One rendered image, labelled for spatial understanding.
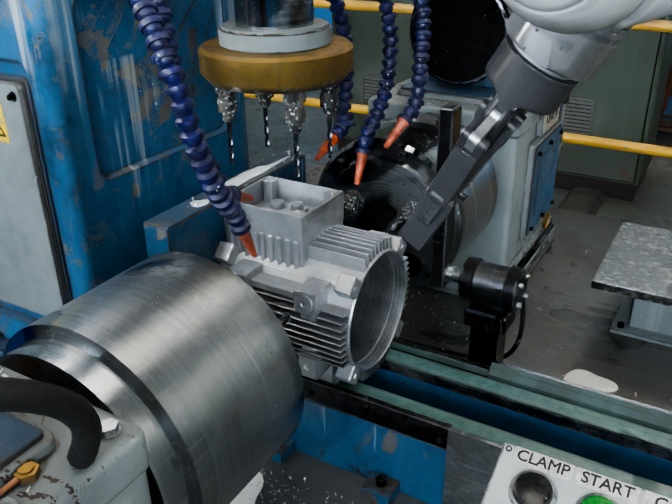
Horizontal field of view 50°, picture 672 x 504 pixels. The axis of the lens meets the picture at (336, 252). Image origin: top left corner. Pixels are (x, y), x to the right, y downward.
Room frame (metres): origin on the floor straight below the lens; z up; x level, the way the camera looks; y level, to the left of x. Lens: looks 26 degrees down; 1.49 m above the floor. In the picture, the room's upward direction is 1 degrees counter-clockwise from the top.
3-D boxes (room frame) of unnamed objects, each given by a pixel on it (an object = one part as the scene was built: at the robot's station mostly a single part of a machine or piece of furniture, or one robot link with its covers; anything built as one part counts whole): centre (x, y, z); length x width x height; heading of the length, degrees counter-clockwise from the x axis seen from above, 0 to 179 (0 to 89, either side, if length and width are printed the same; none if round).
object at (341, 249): (0.84, 0.03, 1.02); 0.20 x 0.19 x 0.19; 59
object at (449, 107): (0.89, -0.15, 1.12); 0.04 x 0.03 x 0.26; 60
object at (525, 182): (1.35, -0.27, 0.99); 0.35 x 0.31 x 0.37; 150
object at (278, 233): (0.86, 0.07, 1.11); 0.12 x 0.11 x 0.07; 59
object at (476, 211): (1.12, -0.14, 1.04); 0.41 x 0.25 x 0.25; 150
